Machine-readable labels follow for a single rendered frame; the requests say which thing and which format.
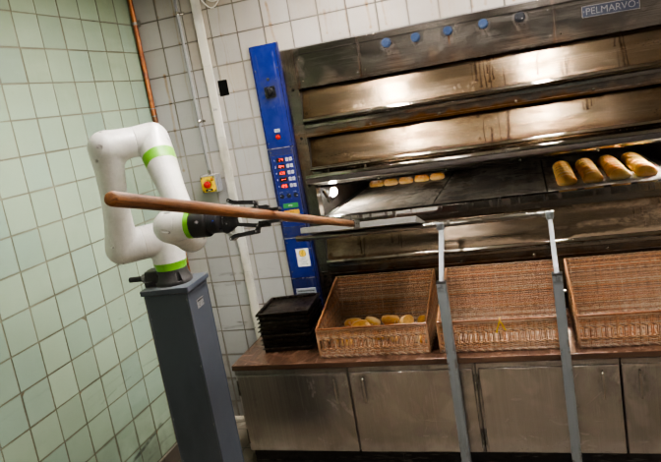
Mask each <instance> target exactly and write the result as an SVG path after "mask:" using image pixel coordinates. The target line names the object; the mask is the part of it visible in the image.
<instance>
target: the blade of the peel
mask: <svg viewBox="0 0 661 462"><path fill-rule="evenodd" d="M415 223H425V221H424V220H422V219H420V218H419V217H417V216H416V215H415V216H406V217H397V218H388V219H378V220H369V221H360V227H358V228H349V227H346V226H334V225H323V226H314V227H304V228H300V231H301V234H321V233H329V232H339V231H349V230H358V229H368V228H378V227H387V226H396V225H406V224H415Z"/></svg>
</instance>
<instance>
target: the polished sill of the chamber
mask: <svg viewBox="0 0 661 462"><path fill-rule="evenodd" d="M653 190H661V179H656V180H647V181H638V182H629V183H621V184H612V185H603V186H594V187H585V188H576V189H568V190H559V191H551V192H542V193H533V194H524V195H515V196H506V197H497V198H488V199H480V200H471V201H462V202H445V203H436V204H428V205H419V206H411V207H402V208H393V209H384V210H375V211H366V212H357V213H348V214H340V215H331V216H324V217H331V218H339V219H347V220H353V219H354V220H360V221H369V220H378V219H388V218H397V217H405V216H415V215H424V214H433V213H442V212H452V211H461V210H469V209H479V208H488V207H497V206H507V205H516V204H525V203H535V202H551V201H561V200H570V199H579V198H589V197H598V196H607V195H616V194H625V193H634V192H644V191H653Z"/></svg>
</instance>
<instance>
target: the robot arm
mask: <svg viewBox="0 0 661 462"><path fill-rule="evenodd" d="M87 150H88V154H89V157H90V162H91V165H92V168H93V171H94V175H95V179H96V183H97V186H98V190H99V195H100V201H101V207H102V214H103V223H104V249H105V253H106V255H107V257H108V258H109V259H110V260H111V261H112V262H114V263H117V264H128V263H131V262H135V261H139V260H146V259H152V261H153V265H154V268H151V269H149V270H147V271H146V272H145V273H144V274H142V276H136V277H129V282H130V283H133V282H143V283H145V287H146V288H150V287H153V286H156V287H158V288H166V287H173V286H177V285H181V284H184V283H186V282H189V281H191V280H192V279H193V274H192V273H191V272H190V270H189V268H188V266H187V263H186V259H187V257H186V253H185V252H188V253H193V252H197V251H199V250H200V249H201V248H202V247H203V246H204V245H205V244H206V242H207V238H208V237H211V236H212V235H213V234H215V233H226V234H228V236H229V240H230V241H235V240H236V239H238V238H240V237H245V236H250V235H255V234H260V233H261V228H262V227H271V224H272V223H275V222H283V220H282V219H274V220H263V221H258V222H259V223H241V222H239V220H238V217H230V216H218V215H206V214H195V213H183V212H171V211H162V212H161V213H159V214H158V215H157V216H156V218H155V219H154V221H153V223H151V224H147V225H143V226H139V227H135V225H134V221H133V217H132V213H131V208H125V207H113V206H109V205H107V204H106V203H105V202H104V196H105V194H106V193H108V192H111V191H114V192H123V193H128V192H127V184H126V174H125V163H126V162H127V160H129V159H130V158H134V157H140V158H141V159H142V161H143V163H144V164H145V166H146V168H147V170H148V172H149V174H150V177H151V179H152V180H153V182H154V184H155V186H156V188H157V190H158V192H159V194H160V196H161V197H163V198H172V199H179V200H187V201H189V200H190V198H189V196H188V193H187V191H186V188H185V185H184V182H183V179H182V175H181V171H180V168H179V164H178V161H177V158H176V154H175V151H174V149H173V146H172V143H171V140H170V138H169V136H168V134H167V132H166V130H165V129H164V128H163V127H162V126H161V125H159V124H157V123H154V122H149V123H145V124H141V125H137V126H134V127H129V128H123V129H116V130H105V131H99V132H96V133H95V134H93V135H92V136H91V137H90V139H89V141H88V145H87ZM226 201H227V205H235V204H253V205H254V206H252V207H251V208H258V209H266V210H280V209H282V208H281V207H280V206H277V207H270V206H269V205H268V204H264V205H259V202H258V201H235V200H231V199H227V200H226ZM237 226H241V227H256V229H255V230H251V231H246V232H242V233H237V234H236V233H232V231H233V230H234V229H235V228H236V227H237Z"/></svg>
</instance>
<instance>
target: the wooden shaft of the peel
mask: <svg viewBox="0 0 661 462"><path fill-rule="evenodd" d="M104 202H105V203H106V204H107V205H109V206H113V207H125V208H136V209H148V210H160V211H171V212H183V213H195V214H206V215H218V216H230V217H242V218H253V219H264V220H274V219H282V220H283V221H288V222H300V223H312V224H323V225H334V226H346V227H353V226H354V221H353V220H347V219H339V218H331V217H322V216H315V215H307V214H299V213H291V212H283V211H274V210H266V209H258V208H250V207H243V206H235V205H227V204H218V203H210V202H195V201H187V200H179V199H172V198H163V197H155V196H147V195H139V194H131V193H123V192H114V191H111V192H108V193H106V194H105V196H104Z"/></svg>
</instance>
